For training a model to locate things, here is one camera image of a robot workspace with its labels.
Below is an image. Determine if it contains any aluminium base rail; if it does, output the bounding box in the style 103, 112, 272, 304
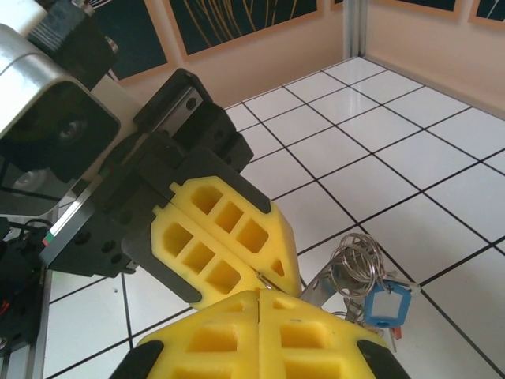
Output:
0, 271, 54, 379

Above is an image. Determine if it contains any blue key tag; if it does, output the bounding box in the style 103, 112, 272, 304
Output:
361, 279, 413, 329

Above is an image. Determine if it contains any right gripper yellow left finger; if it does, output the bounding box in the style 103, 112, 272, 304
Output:
111, 291, 261, 379

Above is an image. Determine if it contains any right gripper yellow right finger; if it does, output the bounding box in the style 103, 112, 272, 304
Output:
258, 289, 412, 379

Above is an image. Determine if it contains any silver split key ring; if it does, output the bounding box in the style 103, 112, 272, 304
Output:
328, 231, 395, 298

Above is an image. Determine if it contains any aluminium corner post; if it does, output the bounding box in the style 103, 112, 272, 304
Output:
342, 0, 371, 61

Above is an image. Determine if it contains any red key tag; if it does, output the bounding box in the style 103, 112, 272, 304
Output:
387, 326, 404, 352

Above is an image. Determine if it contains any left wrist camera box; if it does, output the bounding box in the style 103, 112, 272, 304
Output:
0, 0, 140, 189

